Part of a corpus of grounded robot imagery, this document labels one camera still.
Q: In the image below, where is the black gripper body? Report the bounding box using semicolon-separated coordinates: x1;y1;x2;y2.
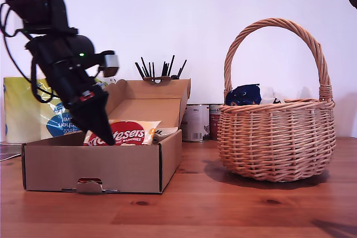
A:
46;64;109;108

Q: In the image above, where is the red yellow Maltesers bunnies bag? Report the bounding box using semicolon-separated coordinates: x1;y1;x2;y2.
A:
83;119;162;147

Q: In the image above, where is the white green-print egg bag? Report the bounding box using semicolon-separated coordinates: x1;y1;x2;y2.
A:
260;86;287;105
152;127;179;145

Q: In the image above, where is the blue chocolate orange egg bag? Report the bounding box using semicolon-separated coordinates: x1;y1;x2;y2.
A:
225;84;263;107

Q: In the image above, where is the brown cardboard box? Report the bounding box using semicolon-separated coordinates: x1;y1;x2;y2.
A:
21;78;192;195

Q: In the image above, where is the kitchen towel roll pack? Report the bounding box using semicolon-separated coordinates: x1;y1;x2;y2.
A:
3;76;117;144

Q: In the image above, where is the white tin can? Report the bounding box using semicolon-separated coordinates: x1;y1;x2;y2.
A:
181;104;210;142

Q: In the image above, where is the red tin can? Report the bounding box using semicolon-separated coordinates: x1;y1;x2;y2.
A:
209;104;224;140

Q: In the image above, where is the short black arm cable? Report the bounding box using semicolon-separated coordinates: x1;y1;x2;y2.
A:
30;59;61;104

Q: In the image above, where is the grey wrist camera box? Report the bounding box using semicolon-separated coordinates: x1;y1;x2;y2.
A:
93;50;120;77

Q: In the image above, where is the long black arm cable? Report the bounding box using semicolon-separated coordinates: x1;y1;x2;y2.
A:
0;2;31;82

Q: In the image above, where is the woven wicker basket with handle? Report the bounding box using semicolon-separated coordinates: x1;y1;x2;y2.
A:
216;17;337;183

